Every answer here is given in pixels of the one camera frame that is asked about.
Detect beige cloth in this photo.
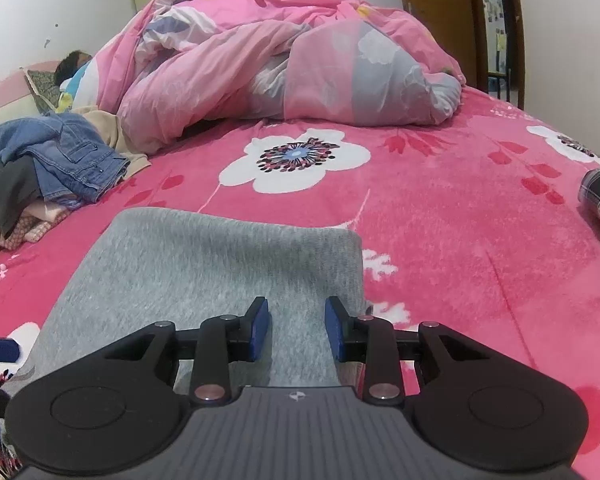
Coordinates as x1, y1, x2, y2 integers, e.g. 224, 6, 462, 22
72, 106, 150, 181

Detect sleeping person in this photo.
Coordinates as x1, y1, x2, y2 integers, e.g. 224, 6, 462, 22
54, 50, 98, 113

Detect pink checked knit blanket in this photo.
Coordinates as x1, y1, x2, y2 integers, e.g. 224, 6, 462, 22
0, 200, 71, 252

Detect grey fleece garment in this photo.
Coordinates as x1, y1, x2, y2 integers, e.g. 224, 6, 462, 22
5, 208, 366, 393

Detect pink floral bed sheet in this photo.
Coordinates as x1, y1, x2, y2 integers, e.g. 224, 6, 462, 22
0, 90, 600, 479

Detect dark grey trousers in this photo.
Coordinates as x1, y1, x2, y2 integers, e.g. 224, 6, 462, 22
0, 155, 41, 237

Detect blue denim jeans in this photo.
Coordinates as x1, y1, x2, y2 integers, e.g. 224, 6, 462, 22
0, 113, 130, 204

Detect brown wooden door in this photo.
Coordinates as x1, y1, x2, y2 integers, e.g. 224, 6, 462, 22
402, 0, 488, 91

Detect pink and grey duvet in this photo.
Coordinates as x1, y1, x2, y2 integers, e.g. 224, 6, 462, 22
79, 0, 466, 153

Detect patterned dark pillow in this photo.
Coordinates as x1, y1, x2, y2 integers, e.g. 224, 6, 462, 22
23, 70, 61, 114

